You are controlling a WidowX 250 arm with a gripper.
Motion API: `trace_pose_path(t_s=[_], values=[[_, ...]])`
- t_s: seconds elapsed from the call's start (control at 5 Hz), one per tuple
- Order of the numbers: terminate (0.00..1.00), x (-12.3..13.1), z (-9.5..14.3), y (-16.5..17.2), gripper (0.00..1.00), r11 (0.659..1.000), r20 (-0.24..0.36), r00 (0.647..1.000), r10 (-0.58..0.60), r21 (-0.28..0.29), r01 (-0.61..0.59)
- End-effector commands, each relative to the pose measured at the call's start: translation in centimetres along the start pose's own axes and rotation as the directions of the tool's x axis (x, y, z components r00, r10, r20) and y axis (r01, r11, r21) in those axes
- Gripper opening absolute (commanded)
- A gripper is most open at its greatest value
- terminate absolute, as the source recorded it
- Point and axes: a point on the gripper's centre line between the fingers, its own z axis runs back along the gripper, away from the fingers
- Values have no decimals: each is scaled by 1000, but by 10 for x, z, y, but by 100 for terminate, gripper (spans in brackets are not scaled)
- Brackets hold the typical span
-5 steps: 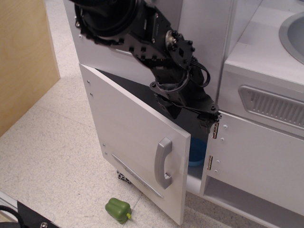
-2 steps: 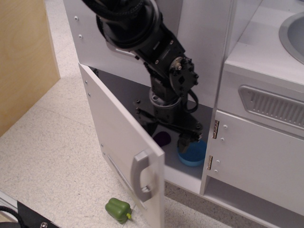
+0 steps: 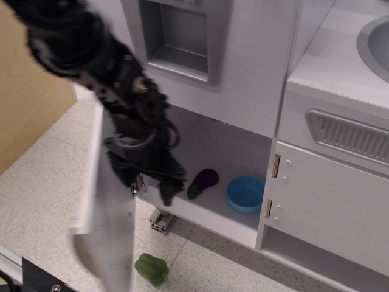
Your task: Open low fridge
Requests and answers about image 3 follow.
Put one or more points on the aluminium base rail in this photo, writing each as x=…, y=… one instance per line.
x=11, y=264

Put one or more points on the white toy fridge cabinet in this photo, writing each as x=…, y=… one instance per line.
x=228, y=125

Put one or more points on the white low fridge door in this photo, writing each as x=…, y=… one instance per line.
x=103, y=232

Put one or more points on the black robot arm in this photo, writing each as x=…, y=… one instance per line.
x=71, y=40

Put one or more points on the upper metal door hinge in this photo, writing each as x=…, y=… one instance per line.
x=276, y=165

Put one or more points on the wooden side panel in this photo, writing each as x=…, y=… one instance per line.
x=32, y=100

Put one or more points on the aluminium extrusion foot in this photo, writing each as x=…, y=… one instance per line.
x=162, y=221

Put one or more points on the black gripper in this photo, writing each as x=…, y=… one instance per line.
x=150, y=156

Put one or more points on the blue plastic bowl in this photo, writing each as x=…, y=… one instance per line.
x=245, y=194

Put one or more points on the grey vent panel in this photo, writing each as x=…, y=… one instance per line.
x=349, y=136

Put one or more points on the lower metal door hinge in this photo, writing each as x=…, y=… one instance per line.
x=268, y=208

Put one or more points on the green toy bell pepper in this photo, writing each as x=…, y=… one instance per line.
x=152, y=268

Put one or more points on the purple toy eggplant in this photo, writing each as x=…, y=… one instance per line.
x=203, y=180

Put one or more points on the white toy kitchen counter unit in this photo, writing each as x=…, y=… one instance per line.
x=330, y=77

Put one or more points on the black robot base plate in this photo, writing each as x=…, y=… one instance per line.
x=36, y=279

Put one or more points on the grey round sink basin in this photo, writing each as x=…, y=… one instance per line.
x=372, y=45

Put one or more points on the metal door hinge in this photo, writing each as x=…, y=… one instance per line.
x=268, y=208
x=276, y=165

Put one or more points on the white lower cabinet door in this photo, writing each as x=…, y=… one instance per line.
x=330, y=205

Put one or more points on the grey ice dispenser recess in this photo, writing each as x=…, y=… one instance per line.
x=177, y=38

